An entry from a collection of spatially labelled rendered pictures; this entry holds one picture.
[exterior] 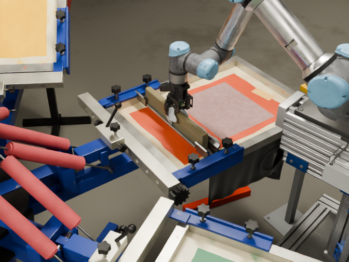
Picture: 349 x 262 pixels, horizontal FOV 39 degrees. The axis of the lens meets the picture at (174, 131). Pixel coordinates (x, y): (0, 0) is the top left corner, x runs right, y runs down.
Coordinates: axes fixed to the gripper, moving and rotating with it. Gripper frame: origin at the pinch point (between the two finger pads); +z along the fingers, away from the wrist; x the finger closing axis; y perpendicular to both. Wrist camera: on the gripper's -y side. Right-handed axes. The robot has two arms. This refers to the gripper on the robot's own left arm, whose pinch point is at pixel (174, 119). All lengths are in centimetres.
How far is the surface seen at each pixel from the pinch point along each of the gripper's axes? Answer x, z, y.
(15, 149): -67, -21, 8
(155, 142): -11.4, 5.4, 2.8
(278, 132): 31.4, 1.9, 29.2
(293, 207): 76, 86, 14
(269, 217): 69, 99, 4
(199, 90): 27.1, 5.5, -17.7
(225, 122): 20.7, 5.4, 8.5
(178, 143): -3.9, 5.4, 8.3
